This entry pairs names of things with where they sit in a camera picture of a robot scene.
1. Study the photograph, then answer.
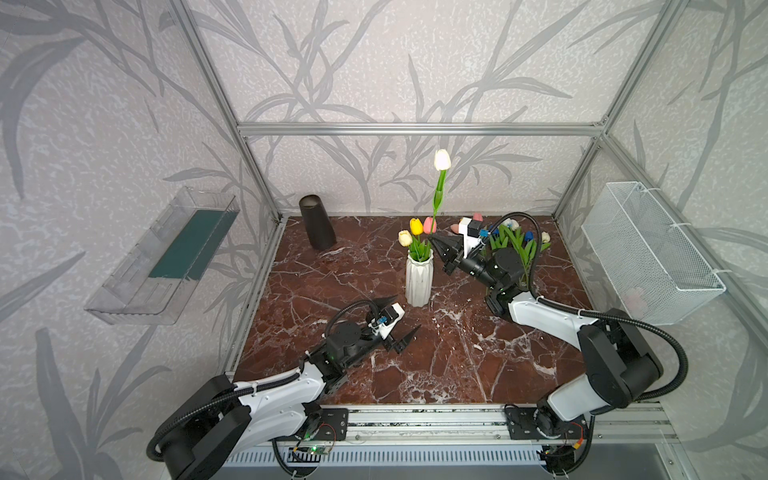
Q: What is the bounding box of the aluminium frame profile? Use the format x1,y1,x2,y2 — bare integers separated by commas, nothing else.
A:
163,1,767,353

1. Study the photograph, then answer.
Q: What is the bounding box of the clear plastic wall shelf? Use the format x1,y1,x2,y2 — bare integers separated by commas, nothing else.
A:
85,187,240,326

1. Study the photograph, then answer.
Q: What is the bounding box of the tulip bunch on table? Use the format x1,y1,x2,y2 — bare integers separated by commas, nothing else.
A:
450,212,551,290

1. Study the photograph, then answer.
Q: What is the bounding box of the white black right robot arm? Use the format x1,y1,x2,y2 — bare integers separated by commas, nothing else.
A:
427,212,690,437

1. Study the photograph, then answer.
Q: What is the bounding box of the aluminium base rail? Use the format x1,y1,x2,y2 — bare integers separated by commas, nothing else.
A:
321,403,679,447

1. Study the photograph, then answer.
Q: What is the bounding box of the white ribbed ceramic vase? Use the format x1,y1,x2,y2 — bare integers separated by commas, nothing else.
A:
405,254,434,308

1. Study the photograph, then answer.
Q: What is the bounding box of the cream white tulip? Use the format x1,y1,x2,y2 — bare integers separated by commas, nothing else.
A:
398,230,420,262

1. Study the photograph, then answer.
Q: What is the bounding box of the black cylindrical vase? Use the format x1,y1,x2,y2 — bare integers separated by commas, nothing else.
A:
299,195,337,251

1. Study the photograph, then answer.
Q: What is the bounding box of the pink tulip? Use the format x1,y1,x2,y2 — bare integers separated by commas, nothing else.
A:
423,217,437,235

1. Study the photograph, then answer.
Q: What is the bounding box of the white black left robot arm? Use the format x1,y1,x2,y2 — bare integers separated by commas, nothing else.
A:
145,297,415,479

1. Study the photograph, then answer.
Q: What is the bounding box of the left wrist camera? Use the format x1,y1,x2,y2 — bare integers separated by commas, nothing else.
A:
368,303,405,340

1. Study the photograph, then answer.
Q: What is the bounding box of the yellow tulip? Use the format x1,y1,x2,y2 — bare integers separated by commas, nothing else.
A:
409,218,430,262

